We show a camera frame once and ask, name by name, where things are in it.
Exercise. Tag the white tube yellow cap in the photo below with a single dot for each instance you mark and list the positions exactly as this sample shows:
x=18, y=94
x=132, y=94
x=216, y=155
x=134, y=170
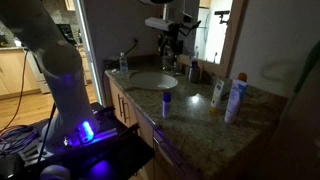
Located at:
x=217, y=95

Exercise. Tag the wood framed wall mirror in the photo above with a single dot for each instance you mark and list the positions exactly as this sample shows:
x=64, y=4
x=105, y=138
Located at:
x=214, y=42

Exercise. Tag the wooden vanity cabinet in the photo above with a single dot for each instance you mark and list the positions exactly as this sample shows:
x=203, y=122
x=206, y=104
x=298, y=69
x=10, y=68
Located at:
x=167, y=163

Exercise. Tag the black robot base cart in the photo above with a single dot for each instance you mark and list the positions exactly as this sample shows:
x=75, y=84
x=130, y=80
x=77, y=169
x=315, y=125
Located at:
x=115, y=153

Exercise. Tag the metal toothbrush holder cup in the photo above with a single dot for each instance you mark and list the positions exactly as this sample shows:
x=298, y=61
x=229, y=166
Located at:
x=194, y=74

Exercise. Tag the green broom handle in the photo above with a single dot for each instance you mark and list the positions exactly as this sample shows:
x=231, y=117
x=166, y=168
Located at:
x=312, y=58

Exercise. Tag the white bottle orange cap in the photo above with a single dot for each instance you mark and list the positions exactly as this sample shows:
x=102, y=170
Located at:
x=235, y=97

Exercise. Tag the green soap dispenser bottle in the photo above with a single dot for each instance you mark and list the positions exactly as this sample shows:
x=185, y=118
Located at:
x=166, y=58

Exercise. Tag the white oval sink basin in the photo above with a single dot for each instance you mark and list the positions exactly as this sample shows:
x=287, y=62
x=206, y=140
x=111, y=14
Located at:
x=153, y=81

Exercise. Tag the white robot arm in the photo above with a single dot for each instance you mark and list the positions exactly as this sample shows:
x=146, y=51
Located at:
x=61, y=65

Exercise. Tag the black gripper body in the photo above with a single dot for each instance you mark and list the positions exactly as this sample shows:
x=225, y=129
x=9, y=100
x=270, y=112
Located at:
x=170, y=39

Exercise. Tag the clear plastic water bottle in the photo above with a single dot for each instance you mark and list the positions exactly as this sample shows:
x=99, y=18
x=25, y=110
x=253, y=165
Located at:
x=123, y=63

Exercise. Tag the white bottle purple cap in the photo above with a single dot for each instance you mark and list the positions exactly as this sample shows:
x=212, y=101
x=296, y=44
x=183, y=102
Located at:
x=166, y=104

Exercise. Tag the chrome faucet with lever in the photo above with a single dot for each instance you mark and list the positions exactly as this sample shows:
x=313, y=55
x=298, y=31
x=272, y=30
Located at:
x=176, y=69

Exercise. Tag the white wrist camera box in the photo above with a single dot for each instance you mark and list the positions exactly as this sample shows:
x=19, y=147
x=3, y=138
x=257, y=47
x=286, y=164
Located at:
x=159, y=24

